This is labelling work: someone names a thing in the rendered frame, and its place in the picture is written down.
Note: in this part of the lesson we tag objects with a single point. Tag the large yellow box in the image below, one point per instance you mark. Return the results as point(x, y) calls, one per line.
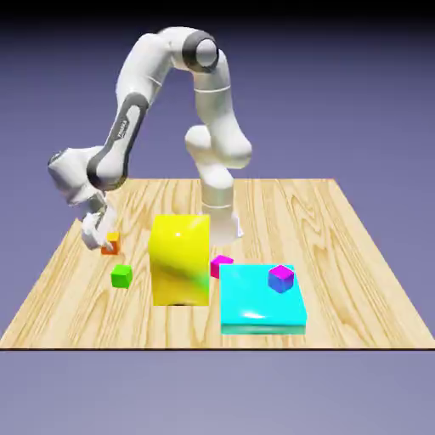
point(179, 260)

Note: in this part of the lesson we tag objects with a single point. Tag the small green cube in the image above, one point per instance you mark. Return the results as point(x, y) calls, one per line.
point(121, 276)

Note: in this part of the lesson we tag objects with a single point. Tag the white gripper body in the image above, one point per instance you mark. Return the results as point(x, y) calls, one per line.
point(97, 225)

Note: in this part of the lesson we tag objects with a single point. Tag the small orange cube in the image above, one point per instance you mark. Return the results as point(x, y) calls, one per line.
point(112, 242)

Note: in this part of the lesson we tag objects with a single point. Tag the small blue cube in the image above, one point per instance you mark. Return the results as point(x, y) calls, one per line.
point(280, 279)

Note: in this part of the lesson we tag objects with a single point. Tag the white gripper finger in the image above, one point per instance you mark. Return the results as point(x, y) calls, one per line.
point(108, 245)

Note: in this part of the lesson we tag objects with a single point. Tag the large cyan box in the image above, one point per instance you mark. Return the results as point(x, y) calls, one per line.
point(260, 299)

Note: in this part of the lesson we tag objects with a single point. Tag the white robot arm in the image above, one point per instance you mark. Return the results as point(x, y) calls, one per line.
point(210, 112)

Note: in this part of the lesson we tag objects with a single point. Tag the small magenta cube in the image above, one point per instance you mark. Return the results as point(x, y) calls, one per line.
point(217, 265)

